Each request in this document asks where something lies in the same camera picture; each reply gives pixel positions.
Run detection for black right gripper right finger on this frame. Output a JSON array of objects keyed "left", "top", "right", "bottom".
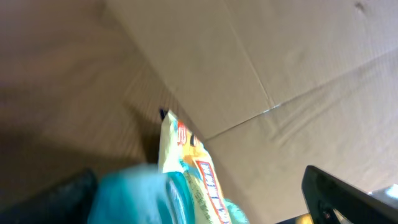
[{"left": 302, "top": 166, "right": 397, "bottom": 224}]

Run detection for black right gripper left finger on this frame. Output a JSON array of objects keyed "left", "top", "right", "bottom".
[{"left": 1, "top": 169, "right": 98, "bottom": 224}]

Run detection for teal mouthwash bottle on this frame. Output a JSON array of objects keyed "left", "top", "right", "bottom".
[{"left": 87, "top": 165, "right": 196, "bottom": 224}]

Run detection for teal wet wipes pack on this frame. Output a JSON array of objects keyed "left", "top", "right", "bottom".
[{"left": 224, "top": 198, "right": 249, "bottom": 224}]

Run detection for orange snack bag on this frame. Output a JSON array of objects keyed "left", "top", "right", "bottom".
[{"left": 158, "top": 110, "right": 233, "bottom": 223}]

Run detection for brown cardboard box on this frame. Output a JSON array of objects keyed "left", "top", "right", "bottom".
[{"left": 108, "top": 0, "right": 397, "bottom": 223}]

